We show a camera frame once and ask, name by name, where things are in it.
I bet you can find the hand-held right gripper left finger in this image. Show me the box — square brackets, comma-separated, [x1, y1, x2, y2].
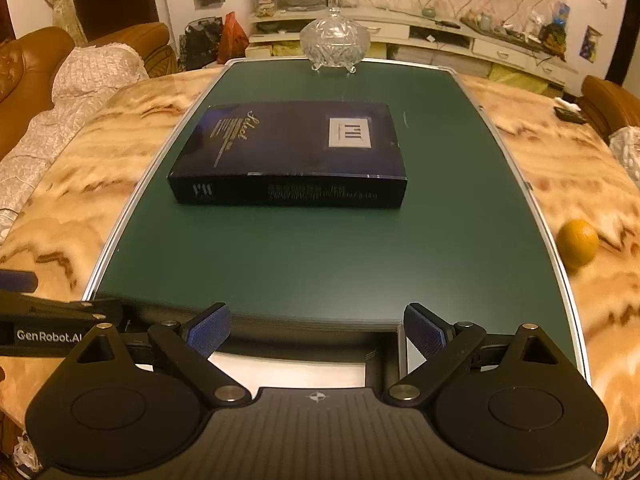
[62, 302, 253, 405]

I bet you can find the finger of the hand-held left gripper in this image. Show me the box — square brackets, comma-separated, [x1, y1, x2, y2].
[0, 270, 39, 292]

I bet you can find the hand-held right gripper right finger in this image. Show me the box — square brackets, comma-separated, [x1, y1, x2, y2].
[382, 302, 577, 406]

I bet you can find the black box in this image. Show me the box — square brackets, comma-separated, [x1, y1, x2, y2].
[122, 305, 401, 392]

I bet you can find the marble desktop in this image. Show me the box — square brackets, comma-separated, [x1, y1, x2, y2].
[0, 67, 640, 463]

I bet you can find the pale quilted sofa cover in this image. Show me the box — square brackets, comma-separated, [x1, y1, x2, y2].
[0, 42, 152, 242]

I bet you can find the orange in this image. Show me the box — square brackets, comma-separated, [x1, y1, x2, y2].
[557, 219, 600, 267]

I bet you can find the dark blue flat box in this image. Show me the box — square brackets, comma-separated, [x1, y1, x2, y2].
[167, 101, 409, 210]

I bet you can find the brown leather sofa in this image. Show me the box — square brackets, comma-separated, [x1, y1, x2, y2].
[0, 22, 172, 162]

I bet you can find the patterned carpet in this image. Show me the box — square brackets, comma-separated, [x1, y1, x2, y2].
[594, 430, 640, 480]

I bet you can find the white lace armchair cover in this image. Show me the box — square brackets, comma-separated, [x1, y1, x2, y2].
[608, 127, 640, 187]

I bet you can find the golden curtain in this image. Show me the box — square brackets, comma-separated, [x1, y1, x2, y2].
[44, 0, 89, 55]

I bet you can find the brown leather armchair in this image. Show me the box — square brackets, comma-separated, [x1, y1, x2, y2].
[580, 75, 640, 147]

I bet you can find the black bag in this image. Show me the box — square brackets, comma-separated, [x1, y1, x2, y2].
[182, 16, 224, 69]

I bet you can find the red plastic bag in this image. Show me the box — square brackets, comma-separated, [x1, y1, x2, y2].
[217, 11, 250, 64]

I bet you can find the dark wooden door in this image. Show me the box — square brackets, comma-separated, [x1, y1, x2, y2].
[67, 0, 162, 45]

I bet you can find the white television cabinet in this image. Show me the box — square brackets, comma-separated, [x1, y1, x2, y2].
[247, 2, 577, 94]

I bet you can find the glass candy jar with lid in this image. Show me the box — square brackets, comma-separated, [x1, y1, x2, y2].
[299, 0, 371, 74]

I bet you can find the tea tray with cups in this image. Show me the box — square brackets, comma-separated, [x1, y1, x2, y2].
[460, 7, 527, 37]

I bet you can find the dark fruit print packet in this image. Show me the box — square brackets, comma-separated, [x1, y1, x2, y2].
[537, 22, 569, 57]

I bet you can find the green board with metal frame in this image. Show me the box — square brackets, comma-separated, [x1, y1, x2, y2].
[82, 56, 594, 387]

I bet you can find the wall niche with blue picture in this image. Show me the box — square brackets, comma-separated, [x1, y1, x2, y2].
[580, 25, 604, 64]

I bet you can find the dark doorway frame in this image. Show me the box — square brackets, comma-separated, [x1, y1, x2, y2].
[605, 0, 640, 87]

